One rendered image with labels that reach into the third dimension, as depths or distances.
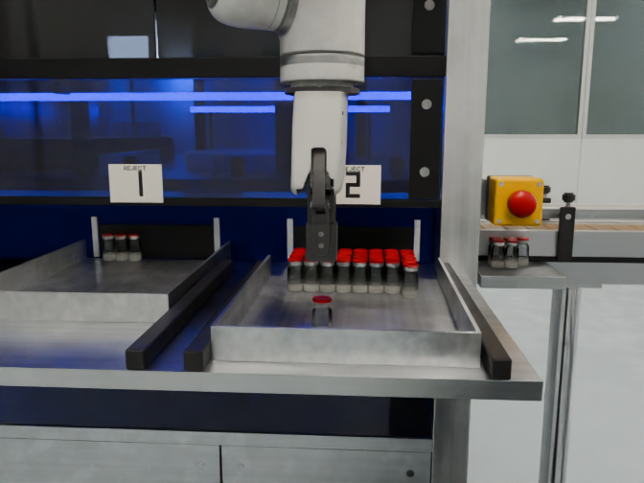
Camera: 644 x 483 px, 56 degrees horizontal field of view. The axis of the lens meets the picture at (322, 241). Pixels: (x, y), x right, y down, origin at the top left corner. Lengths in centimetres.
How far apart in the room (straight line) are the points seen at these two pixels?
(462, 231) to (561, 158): 487
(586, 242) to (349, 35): 65
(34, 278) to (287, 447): 48
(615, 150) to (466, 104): 505
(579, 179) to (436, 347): 532
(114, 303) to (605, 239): 79
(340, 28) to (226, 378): 34
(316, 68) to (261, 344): 27
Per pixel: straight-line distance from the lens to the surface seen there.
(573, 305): 118
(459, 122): 94
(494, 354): 59
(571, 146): 583
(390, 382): 57
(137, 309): 74
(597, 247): 113
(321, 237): 61
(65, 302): 78
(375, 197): 93
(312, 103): 57
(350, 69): 59
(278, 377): 58
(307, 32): 59
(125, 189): 100
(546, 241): 110
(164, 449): 112
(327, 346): 59
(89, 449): 117
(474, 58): 94
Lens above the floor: 110
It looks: 11 degrees down
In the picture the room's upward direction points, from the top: straight up
